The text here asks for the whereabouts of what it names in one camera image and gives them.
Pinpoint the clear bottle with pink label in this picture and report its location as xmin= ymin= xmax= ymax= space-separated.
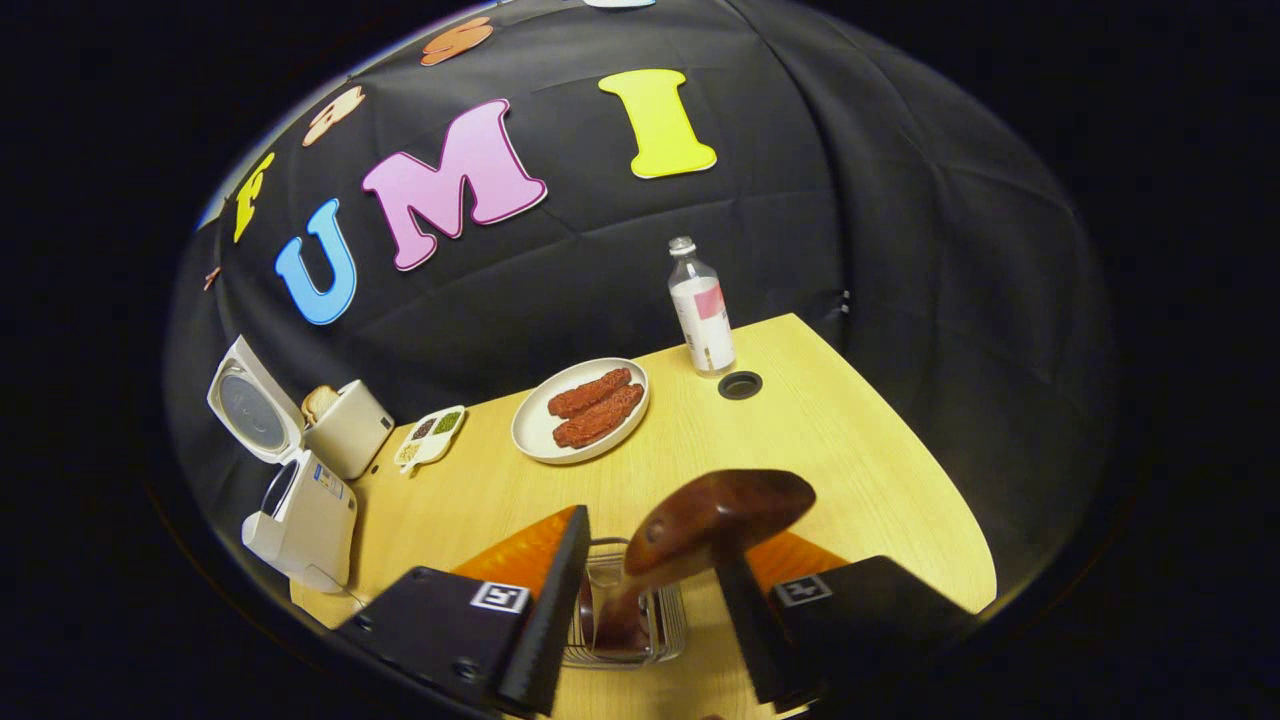
xmin=667 ymin=236 xmax=737 ymax=378

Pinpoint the black backdrop cloth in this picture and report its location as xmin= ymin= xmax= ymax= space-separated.
xmin=165 ymin=0 xmax=1116 ymax=621

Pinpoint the white round plate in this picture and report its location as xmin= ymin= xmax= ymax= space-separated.
xmin=511 ymin=357 xmax=651 ymax=466

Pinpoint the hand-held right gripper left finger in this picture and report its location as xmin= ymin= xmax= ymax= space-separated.
xmin=335 ymin=505 xmax=593 ymax=719

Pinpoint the white divided grain dish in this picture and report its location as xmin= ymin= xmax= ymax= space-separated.
xmin=394 ymin=405 xmax=467 ymax=475

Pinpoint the white toaster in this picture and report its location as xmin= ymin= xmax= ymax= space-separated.
xmin=303 ymin=379 xmax=395 ymax=481

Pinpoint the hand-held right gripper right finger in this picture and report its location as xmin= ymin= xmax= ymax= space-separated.
xmin=715 ymin=530 xmax=986 ymax=713

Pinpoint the brown wooden spoon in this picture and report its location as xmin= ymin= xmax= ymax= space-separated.
xmin=590 ymin=468 xmax=818 ymax=656

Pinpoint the white rice cooker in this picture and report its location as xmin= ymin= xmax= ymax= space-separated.
xmin=207 ymin=335 xmax=358 ymax=594

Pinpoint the metal wire chopstick holder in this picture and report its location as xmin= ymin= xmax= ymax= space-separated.
xmin=562 ymin=538 xmax=689 ymax=669

